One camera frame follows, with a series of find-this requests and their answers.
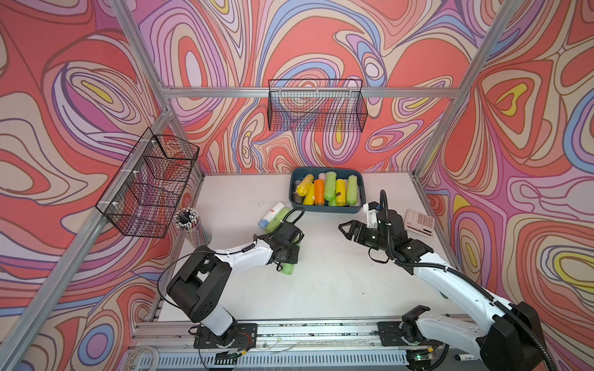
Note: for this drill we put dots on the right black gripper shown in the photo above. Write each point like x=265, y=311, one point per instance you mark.
x=355, y=226

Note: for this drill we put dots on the pink calculator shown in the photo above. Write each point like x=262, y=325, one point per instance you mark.
x=419, y=223

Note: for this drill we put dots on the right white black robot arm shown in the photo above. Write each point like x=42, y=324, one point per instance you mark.
x=501, y=334

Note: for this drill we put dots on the orange trash bag roll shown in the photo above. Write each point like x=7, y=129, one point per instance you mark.
x=319, y=190

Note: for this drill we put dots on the light green roll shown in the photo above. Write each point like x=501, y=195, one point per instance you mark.
x=352, y=190

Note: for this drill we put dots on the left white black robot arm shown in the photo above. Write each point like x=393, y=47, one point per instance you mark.
x=196, y=288

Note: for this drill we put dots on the black marker pen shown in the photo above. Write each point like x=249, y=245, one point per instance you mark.
x=465, y=357

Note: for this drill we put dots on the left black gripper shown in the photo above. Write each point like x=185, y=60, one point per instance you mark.
x=295, y=255

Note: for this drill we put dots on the white blue trash bag roll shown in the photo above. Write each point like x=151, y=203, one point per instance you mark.
x=271, y=214

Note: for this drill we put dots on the teal plastic storage box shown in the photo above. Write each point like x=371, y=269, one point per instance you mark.
x=298, y=174

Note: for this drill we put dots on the left black wire basket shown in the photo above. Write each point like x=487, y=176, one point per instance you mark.
x=148, y=187

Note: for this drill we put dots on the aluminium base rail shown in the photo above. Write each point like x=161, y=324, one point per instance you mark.
x=299, y=344

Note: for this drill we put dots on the back black wire basket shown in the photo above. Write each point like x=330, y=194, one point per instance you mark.
x=316, y=104

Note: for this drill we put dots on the black wire basket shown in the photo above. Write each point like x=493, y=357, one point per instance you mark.
x=148, y=187
x=316, y=104

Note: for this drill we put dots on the clear cup of pencils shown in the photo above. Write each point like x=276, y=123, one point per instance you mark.
x=188, y=221

